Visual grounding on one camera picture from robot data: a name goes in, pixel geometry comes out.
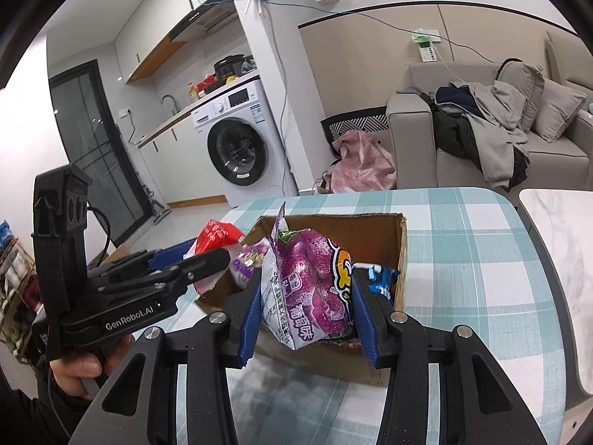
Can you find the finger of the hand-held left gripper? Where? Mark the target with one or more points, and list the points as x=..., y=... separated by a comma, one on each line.
x=208, y=262
x=171, y=256

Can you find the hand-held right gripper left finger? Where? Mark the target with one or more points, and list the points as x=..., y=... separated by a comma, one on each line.
x=250, y=324

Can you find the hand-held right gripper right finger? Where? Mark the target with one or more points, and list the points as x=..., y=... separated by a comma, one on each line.
x=366, y=324

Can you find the small red snack packet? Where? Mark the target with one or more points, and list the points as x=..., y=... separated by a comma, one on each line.
x=217, y=234

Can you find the purple green candy packet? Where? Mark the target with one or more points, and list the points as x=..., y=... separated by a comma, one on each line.
x=248, y=262

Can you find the blue cookie packet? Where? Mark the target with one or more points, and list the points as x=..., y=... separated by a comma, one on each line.
x=384, y=280

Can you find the purple snack bag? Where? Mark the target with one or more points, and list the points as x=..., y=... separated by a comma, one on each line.
x=305, y=287

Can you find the brown cardboard box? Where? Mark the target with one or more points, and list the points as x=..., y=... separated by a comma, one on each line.
x=366, y=241

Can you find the person's left forearm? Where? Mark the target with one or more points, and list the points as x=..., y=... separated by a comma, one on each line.
x=37, y=417

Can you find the person's left hand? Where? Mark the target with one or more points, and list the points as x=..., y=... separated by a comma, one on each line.
x=74, y=373

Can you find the floor mop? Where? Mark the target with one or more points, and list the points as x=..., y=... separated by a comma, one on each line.
x=160, y=215

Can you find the brown cardboard carton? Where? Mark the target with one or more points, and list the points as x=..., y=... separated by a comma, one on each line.
x=116, y=255

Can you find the wooden storage rack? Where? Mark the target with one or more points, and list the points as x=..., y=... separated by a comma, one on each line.
x=16, y=278

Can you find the white kitchen base cabinet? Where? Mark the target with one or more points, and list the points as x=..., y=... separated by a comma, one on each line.
x=180, y=157

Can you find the dark glass door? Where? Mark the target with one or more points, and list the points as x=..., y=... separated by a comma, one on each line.
x=92, y=148

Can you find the green checked tablecloth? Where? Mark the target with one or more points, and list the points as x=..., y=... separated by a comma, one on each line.
x=463, y=264

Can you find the white washing machine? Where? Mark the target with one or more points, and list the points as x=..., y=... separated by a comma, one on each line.
x=259, y=116

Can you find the metal faucet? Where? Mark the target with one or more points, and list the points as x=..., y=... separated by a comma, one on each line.
x=167, y=97

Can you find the pink plastic bag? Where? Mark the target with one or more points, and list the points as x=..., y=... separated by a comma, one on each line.
x=363, y=162

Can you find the yellow bottle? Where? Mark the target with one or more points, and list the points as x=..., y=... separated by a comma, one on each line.
x=192, y=92

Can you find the red box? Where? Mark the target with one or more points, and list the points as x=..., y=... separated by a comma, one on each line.
x=207, y=84

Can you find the black rice cooker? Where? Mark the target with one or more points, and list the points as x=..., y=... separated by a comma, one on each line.
x=229, y=67

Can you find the black white patterned basket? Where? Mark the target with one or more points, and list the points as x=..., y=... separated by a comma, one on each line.
x=356, y=123

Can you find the beige sofa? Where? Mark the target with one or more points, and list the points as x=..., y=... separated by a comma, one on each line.
x=410, y=125

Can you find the white marble table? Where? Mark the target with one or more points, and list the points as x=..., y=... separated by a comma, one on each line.
x=560, y=250

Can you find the black jacket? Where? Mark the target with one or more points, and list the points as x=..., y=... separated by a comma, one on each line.
x=451, y=130

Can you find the white upper cabinet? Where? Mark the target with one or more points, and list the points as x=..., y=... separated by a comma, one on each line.
x=148, y=41

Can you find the grey jacket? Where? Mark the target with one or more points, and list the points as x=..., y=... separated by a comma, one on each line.
x=491, y=134

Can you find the black range hood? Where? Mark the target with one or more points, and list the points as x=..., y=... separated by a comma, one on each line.
x=208, y=16

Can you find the navy garment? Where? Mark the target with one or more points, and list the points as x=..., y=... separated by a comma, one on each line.
x=456, y=97

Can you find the beige pillow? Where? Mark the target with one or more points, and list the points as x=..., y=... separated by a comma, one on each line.
x=558, y=109
x=523, y=76

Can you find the green plastic bag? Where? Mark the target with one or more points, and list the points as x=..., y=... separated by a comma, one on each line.
x=419, y=37

